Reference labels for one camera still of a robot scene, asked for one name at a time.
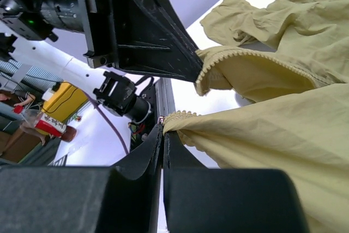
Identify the red label drink bottle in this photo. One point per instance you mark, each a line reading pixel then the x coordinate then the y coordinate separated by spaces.
pixel 40 124

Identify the aluminium table front rail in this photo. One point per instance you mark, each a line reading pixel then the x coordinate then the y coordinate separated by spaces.
pixel 164 97

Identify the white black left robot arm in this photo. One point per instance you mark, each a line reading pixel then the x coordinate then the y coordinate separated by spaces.
pixel 78 40

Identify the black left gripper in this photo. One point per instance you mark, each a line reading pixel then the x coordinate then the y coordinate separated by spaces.
pixel 153 41

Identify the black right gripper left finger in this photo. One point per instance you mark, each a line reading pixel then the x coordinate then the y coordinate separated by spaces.
pixel 123 197

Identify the olive yellow zip jacket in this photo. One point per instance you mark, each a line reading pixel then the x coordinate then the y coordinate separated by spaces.
pixel 290 60

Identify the yellow box with white plug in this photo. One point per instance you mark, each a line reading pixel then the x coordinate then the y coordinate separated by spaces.
pixel 64 102

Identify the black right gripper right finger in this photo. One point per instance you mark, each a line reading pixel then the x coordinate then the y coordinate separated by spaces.
pixel 200 199

